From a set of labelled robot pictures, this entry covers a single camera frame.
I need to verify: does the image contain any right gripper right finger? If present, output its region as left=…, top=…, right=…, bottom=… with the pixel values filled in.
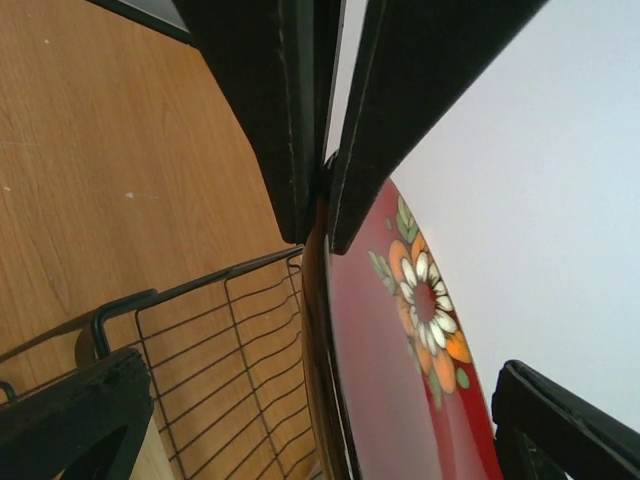
left=491, top=360, right=639, bottom=479

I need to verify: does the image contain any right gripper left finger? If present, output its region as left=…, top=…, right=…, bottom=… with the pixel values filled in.
left=1, top=348, right=153, bottom=479

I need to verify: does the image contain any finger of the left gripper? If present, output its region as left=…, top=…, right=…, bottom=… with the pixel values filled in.
left=175, top=0, right=345, bottom=244
left=327, top=0, right=544, bottom=255

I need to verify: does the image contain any dark red flower plate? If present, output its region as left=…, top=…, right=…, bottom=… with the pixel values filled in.
left=302, top=181, right=502, bottom=479

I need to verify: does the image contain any black wire dish rack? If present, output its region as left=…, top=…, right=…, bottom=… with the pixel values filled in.
left=1, top=247, right=323, bottom=479

